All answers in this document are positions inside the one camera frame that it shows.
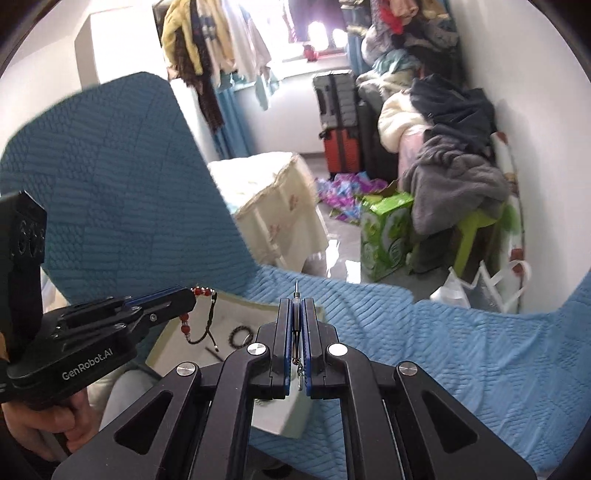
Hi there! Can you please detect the grey suitcase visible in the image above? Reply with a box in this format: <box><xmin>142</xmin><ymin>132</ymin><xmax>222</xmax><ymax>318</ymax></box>
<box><xmin>312</xmin><ymin>71</ymin><xmax>359</xmax><ymax>131</ymax></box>

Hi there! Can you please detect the black bead bracelet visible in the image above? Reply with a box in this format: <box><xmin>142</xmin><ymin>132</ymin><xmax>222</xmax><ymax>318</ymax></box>
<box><xmin>228</xmin><ymin>324</ymin><xmax>253</xmax><ymax>350</ymax></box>

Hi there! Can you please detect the white carrier bag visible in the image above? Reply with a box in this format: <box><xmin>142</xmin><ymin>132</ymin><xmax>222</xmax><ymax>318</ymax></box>
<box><xmin>431</xmin><ymin>260</ymin><xmax>533</xmax><ymax>315</ymax></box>

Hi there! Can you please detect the white jewelry tray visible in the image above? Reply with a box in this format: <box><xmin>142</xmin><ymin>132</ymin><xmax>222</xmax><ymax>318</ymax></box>
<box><xmin>145</xmin><ymin>290</ymin><xmax>326</xmax><ymax>439</ymax></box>

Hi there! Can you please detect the yellow hanging garment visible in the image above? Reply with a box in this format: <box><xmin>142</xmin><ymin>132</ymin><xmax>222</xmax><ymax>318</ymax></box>
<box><xmin>161</xmin><ymin>0</ymin><xmax>205</xmax><ymax>75</ymax></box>

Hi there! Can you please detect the metal hairpin with chain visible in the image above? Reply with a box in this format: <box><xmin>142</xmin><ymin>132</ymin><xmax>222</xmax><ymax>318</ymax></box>
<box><xmin>292</xmin><ymin>279</ymin><xmax>307</xmax><ymax>393</ymax></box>

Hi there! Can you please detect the grey fleece blanket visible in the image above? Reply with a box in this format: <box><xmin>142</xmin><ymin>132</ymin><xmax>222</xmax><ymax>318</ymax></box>
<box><xmin>403</xmin><ymin>135</ymin><xmax>512</xmax><ymax>237</ymax></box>

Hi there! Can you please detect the green plastic stool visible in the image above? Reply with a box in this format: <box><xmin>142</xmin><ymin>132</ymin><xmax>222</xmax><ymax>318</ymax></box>
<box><xmin>454</xmin><ymin>207</ymin><xmax>505</xmax><ymax>278</ymax></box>

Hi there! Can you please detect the blue curtain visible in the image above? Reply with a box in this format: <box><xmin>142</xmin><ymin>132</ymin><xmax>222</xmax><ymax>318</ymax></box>
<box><xmin>213</xmin><ymin>84</ymin><xmax>253</xmax><ymax>158</ymax></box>

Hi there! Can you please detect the dark clothes heap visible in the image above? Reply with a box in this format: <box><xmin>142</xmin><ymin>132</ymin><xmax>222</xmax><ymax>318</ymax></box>
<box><xmin>407</xmin><ymin>75</ymin><xmax>498</xmax><ymax>154</ymax></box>

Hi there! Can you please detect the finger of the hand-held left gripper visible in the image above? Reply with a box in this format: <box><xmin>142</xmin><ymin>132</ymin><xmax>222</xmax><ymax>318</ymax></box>
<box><xmin>122</xmin><ymin>286</ymin><xmax>190</xmax><ymax>310</ymax></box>
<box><xmin>136</xmin><ymin>292</ymin><xmax>197</xmax><ymax>335</ymax></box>

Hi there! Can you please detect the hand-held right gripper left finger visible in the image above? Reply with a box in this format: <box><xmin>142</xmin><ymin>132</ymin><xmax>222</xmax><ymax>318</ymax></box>
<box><xmin>51</xmin><ymin>299</ymin><xmax>294</xmax><ymax>480</ymax></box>

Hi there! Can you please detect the white hanging garment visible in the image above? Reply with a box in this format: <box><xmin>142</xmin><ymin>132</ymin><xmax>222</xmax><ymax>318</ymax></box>
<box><xmin>216</xmin><ymin>0</ymin><xmax>272</xmax><ymax>83</ymax></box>

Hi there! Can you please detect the white cabinet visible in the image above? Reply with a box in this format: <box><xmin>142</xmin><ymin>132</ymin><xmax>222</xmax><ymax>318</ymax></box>
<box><xmin>75</xmin><ymin>8</ymin><xmax>168</xmax><ymax>89</ymax></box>

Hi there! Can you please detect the black suitcase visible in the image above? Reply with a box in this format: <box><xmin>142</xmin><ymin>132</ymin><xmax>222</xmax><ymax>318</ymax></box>
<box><xmin>357</xmin><ymin>98</ymin><xmax>399</xmax><ymax>180</ymax></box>

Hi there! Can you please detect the cream fluffy blanket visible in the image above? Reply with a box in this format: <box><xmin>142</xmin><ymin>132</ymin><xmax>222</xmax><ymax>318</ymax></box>
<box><xmin>378</xmin><ymin>91</ymin><xmax>431</xmax><ymax>154</ymax></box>

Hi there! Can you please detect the dark brown hanging scarf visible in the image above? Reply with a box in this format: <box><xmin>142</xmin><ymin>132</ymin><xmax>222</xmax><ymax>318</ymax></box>
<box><xmin>174</xmin><ymin>0</ymin><xmax>225</xmax><ymax>136</ymax></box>

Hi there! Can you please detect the green cardboard box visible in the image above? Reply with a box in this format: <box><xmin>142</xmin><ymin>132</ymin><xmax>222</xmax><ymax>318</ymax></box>
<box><xmin>359</xmin><ymin>191</ymin><xmax>415</xmax><ymax>284</ymax></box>

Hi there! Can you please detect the floral printed board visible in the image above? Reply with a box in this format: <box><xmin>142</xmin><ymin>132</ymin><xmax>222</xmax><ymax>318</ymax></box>
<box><xmin>491</xmin><ymin>130</ymin><xmax>528</xmax><ymax>260</ymax></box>

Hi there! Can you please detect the pile of assorted clothes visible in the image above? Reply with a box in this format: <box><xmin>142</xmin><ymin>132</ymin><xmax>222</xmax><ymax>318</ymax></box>
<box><xmin>348</xmin><ymin>0</ymin><xmax>459</xmax><ymax>80</ymax></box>

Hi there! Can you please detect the red suitcase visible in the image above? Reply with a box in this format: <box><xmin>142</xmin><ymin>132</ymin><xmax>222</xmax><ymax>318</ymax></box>
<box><xmin>320</xmin><ymin>127</ymin><xmax>364</xmax><ymax>182</ymax></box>

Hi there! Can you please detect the teal quilted cushion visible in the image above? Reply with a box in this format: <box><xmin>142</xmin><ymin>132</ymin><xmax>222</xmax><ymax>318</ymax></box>
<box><xmin>0</xmin><ymin>71</ymin><xmax>262</xmax><ymax>333</ymax></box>

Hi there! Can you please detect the person's grey trouser leg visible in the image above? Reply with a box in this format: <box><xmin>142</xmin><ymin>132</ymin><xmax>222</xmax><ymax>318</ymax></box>
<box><xmin>98</xmin><ymin>368</ymin><xmax>161</xmax><ymax>431</ymax></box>

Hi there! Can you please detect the red bead bracelet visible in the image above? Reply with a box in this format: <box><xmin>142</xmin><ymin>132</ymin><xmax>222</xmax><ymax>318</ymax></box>
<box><xmin>178</xmin><ymin>285</ymin><xmax>221</xmax><ymax>352</ymax></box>

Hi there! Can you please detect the light blue quilted cover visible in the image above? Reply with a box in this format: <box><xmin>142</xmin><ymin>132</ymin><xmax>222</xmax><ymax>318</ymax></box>
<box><xmin>240</xmin><ymin>265</ymin><xmax>591</xmax><ymax>480</ymax></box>

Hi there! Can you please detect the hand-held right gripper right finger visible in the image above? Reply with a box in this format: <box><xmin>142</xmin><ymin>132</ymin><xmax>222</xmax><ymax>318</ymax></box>
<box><xmin>302</xmin><ymin>299</ymin><xmax>539</xmax><ymax>480</ymax></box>

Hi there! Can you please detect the person's left hand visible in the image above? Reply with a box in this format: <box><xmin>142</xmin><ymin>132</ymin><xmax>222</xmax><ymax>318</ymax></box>
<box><xmin>0</xmin><ymin>390</ymin><xmax>100</xmax><ymax>462</ymax></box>

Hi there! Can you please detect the colourful wrapping paper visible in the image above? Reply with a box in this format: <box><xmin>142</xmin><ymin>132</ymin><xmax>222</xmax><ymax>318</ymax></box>
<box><xmin>315</xmin><ymin>171</ymin><xmax>389</xmax><ymax>225</ymax></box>

